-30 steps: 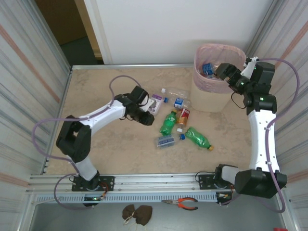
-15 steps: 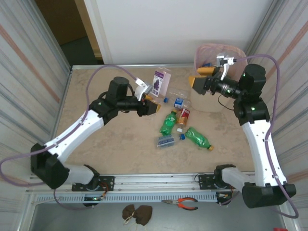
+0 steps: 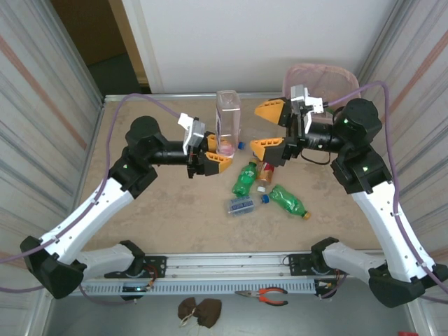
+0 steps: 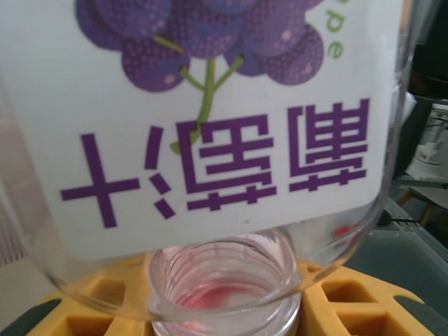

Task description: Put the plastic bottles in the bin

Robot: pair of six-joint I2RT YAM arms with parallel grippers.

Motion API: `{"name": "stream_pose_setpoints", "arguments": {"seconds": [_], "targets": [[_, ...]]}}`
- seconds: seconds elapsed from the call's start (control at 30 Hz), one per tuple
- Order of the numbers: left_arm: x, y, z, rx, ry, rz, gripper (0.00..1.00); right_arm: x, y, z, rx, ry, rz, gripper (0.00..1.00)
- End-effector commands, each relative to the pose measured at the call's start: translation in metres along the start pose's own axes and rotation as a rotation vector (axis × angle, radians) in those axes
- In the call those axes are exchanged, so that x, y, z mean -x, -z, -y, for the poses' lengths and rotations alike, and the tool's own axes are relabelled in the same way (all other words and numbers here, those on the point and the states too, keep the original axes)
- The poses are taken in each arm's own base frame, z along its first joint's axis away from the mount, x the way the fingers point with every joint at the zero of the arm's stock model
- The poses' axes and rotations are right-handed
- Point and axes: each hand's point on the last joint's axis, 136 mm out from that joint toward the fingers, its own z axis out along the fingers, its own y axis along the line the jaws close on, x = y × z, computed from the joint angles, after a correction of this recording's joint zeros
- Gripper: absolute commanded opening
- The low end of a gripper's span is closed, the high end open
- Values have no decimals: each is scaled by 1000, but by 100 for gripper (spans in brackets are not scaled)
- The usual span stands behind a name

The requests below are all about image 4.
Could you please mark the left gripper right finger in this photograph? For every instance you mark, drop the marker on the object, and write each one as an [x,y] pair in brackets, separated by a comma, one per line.
[336,301]

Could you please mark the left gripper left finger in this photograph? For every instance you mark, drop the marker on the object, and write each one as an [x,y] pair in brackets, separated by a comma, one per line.
[115,297]

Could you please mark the clear bottle grape label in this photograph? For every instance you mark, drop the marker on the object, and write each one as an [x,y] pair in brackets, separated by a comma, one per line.
[210,105]

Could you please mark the grey background crate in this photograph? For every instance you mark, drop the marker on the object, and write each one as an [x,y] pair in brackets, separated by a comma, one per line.
[402,252]

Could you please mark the white background container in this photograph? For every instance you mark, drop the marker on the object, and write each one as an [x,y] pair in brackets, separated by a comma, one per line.
[432,140]

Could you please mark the black background equipment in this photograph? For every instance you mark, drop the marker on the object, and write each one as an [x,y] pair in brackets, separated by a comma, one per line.
[432,35]

